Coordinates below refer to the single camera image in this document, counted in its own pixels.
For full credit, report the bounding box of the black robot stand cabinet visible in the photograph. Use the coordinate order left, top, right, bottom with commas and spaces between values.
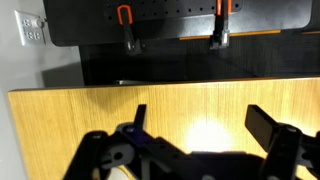
78, 29, 320, 86

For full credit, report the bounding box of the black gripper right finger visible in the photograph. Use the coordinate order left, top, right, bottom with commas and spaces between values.
244, 104, 320, 180

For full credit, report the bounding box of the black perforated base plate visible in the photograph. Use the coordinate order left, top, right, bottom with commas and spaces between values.
42, 0, 314, 48

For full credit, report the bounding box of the orange black bar clamp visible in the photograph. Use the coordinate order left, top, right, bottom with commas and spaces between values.
116, 4, 144, 56
209, 0, 233, 51

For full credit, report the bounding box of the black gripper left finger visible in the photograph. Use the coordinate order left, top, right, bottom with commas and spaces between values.
63, 103, 188, 180

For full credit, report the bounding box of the orange board under base plate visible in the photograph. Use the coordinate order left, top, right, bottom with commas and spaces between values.
179, 29, 320, 42

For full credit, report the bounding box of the white wall power outlet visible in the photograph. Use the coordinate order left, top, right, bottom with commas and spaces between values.
13, 9, 47, 47

